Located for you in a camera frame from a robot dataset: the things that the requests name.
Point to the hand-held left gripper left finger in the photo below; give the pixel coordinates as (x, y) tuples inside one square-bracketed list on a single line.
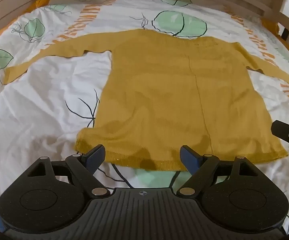
[(95, 158)]

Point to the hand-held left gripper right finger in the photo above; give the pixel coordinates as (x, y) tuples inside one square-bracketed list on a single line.
[(189, 160)]

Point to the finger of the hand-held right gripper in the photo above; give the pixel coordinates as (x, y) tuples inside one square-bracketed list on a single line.
[(283, 130)]

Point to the mustard yellow knit sweater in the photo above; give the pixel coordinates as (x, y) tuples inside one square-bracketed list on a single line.
[(159, 92)]

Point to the white leaf-print duvet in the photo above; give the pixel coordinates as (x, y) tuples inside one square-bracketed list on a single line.
[(47, 110)]

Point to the orange bed sheet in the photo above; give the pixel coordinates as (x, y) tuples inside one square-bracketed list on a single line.
[(43, 1)]

